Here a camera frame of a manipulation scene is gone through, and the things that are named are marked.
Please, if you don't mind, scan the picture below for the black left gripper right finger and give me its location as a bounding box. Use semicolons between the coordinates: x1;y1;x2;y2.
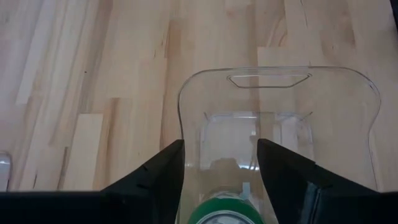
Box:
256;138;379;224

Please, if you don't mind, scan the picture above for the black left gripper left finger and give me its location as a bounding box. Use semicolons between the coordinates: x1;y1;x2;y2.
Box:
101;139;187;224

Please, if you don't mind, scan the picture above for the green soda can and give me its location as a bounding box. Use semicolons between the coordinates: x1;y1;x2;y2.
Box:
186;191;267;224

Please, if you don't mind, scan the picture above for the clear plastic bin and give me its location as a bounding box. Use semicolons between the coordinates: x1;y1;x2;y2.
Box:
0;151;12;191
177;65;382;224

